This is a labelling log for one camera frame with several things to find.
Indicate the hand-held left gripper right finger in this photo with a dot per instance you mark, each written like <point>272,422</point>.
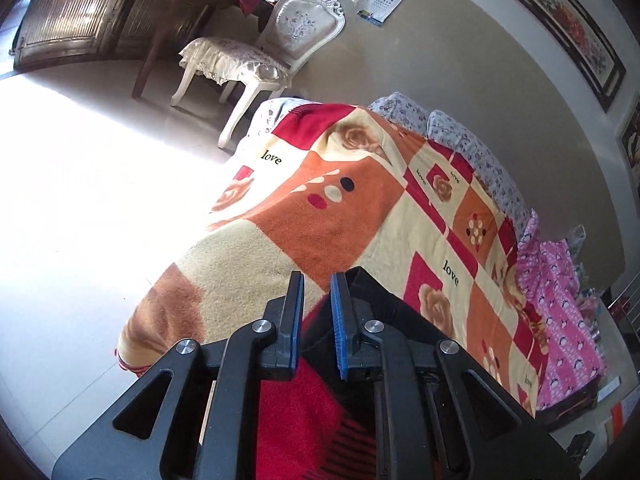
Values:
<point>341,330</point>

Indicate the dark framed picture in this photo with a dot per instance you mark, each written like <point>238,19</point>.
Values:
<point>631,147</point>

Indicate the black pants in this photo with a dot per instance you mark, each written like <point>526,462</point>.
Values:
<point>400,310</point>

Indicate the pink penguin quilt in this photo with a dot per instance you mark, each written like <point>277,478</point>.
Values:
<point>560,310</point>

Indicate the printed rose blanket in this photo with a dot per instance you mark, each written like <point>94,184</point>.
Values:
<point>300,210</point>

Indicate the floral pillow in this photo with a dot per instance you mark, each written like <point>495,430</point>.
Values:
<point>480,160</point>
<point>400,110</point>

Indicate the wooden table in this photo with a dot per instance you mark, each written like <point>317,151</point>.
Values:
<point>190,5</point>

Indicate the wooden cabinet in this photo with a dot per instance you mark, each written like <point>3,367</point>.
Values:
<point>75,10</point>

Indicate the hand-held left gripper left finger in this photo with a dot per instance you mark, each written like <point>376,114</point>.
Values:
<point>294,330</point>

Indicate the clear plastic bags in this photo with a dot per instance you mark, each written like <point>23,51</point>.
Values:
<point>577,245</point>

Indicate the framed flower painting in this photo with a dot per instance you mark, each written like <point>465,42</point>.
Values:
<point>560,15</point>

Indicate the white ornate chair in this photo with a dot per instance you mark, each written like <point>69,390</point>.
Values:
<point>280,35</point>

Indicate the metal railing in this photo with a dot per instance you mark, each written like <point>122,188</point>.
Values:
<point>625,310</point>

